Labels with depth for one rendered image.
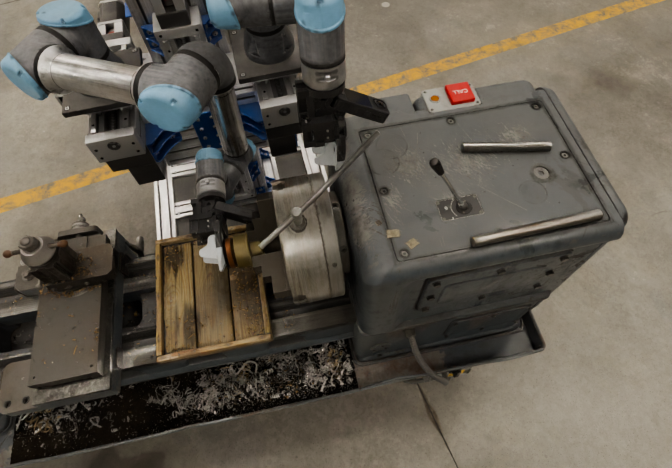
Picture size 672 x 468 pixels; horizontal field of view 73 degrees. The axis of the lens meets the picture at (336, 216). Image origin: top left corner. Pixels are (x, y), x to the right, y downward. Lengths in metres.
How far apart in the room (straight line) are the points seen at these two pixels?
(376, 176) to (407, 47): 2.32
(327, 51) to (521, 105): 0.62
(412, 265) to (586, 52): 2.83
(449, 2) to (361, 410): 2.82
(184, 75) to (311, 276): 0.51
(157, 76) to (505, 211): 0.79
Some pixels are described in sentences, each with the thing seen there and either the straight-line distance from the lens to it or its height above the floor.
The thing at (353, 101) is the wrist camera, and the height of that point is 1.50.
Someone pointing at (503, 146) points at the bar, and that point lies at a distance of 1.11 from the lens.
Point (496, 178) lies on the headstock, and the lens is 1.08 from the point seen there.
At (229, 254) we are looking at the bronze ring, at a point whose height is 1.11.
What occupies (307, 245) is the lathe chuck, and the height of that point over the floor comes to 1.21.
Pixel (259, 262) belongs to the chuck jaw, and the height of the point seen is 1.10.
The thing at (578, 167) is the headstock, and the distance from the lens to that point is 1.17.
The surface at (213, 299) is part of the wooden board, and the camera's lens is 1.34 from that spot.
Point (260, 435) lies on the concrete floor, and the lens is 2.13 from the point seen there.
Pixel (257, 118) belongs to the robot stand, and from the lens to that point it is 1.47.
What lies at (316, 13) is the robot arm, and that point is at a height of 1.67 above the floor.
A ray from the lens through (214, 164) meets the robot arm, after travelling 1.28.
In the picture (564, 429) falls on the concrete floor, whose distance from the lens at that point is 2.29.
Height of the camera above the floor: 2.10
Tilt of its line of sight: 60 degrees down
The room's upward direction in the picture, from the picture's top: 2 degrees counter-clockwise
